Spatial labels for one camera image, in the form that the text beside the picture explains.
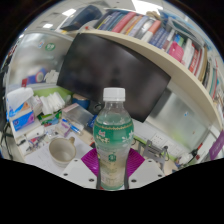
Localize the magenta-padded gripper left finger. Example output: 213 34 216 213
61 147 101 190

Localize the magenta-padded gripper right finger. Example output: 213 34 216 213
127 147 166 190

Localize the green-labelled clear drink bottle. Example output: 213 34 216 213
93 86 135 192

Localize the grey metal laptop stand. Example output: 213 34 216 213
141 138 170 171

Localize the cream patterned paper cup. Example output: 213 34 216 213
48 136 78 168

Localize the handwritten white paper sheet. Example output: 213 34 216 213
24 139 95 175

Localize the dark wine bottle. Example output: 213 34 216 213
189 142 205 165

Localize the clear plastic box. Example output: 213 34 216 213
61 102 95 130

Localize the blue round tin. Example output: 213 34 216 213
71 93 91 111

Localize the purple hanging sign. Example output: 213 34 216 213
208 129 224 161

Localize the stack of white napkins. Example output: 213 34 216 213
39 91 66 116

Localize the blue tissue box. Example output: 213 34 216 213
5 86 36 133

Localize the black computer monitor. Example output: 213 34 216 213
56 31 172 124

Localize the wall shelf with books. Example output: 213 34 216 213
59 4 224 135

